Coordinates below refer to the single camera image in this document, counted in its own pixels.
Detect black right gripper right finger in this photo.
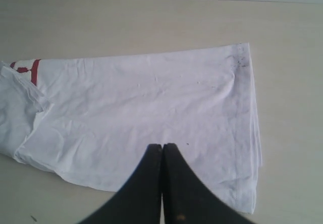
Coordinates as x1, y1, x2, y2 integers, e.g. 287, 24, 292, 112
162, 143, 252, 223

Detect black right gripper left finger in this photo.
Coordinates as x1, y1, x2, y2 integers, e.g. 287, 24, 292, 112
81, 144, 162, 224

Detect white t-shirt red lettering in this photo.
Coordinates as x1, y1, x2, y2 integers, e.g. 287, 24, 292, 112
1, 43, 262, 213

